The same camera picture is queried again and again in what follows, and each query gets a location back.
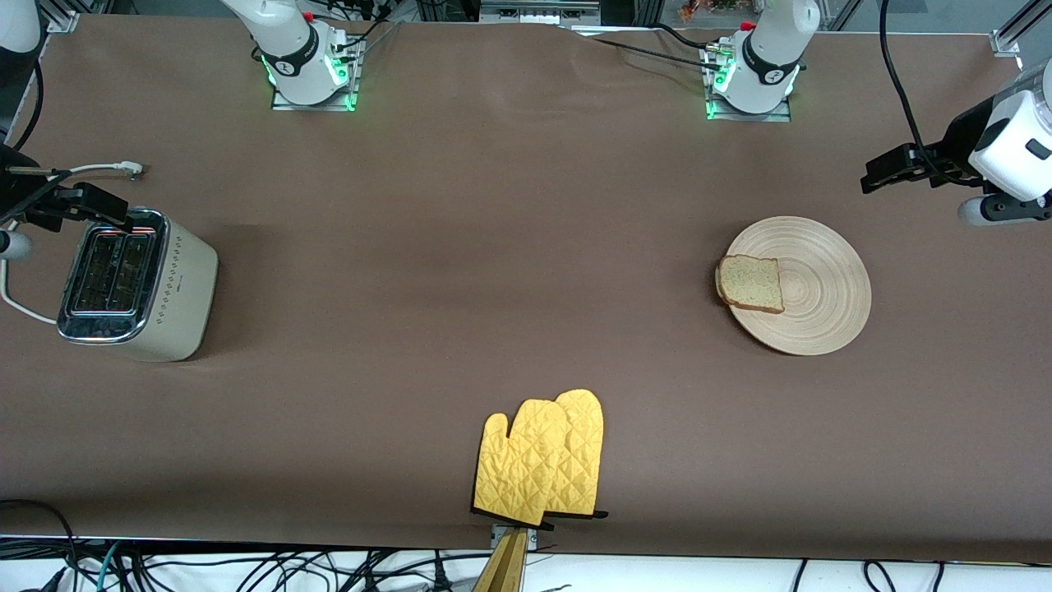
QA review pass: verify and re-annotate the black looped floor cable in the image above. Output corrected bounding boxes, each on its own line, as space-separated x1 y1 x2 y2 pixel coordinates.
0 499 79 592

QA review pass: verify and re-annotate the long black table cable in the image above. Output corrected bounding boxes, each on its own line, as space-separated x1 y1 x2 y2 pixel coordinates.
590 37 724 71

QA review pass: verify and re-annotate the wooden stick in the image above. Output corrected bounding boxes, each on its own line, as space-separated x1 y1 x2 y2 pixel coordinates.
471 529 528 592

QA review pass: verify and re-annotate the teal cable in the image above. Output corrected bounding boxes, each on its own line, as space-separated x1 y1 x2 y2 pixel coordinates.
93 541 124 592

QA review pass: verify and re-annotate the round wooden plate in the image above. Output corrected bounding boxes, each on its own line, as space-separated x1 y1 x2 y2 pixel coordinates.
717 215 872 357

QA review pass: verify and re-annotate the beige chrome two-slot toaster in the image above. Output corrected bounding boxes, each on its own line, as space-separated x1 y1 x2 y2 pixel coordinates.
56 207 219 363

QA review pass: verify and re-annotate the aluminium frame profile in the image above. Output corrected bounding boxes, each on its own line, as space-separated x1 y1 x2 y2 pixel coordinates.
37 0 83 34
990 0 1052 58

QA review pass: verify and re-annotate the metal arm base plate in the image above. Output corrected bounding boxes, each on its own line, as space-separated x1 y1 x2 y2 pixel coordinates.
271 37 362 112
705 45 794 123

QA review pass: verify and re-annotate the brown bread slice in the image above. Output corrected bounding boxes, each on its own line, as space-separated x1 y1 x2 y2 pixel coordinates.
714 254 786 315

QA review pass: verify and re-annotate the white toaster power cable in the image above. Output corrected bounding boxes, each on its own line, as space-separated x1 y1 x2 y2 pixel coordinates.
0 161 145 326

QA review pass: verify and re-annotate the yellow quilted oven mitt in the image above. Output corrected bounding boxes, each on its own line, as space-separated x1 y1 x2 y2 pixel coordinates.
547 389 610 520
473 399 570 528

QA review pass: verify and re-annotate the grey metal box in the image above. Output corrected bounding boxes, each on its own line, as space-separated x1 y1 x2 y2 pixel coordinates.
479 0 605 25

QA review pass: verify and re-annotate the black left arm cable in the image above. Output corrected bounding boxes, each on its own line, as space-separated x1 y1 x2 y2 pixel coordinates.
878 0 987 186

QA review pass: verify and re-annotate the small metal bracket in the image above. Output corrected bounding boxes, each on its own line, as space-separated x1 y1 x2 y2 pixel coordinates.
491 524 539 552

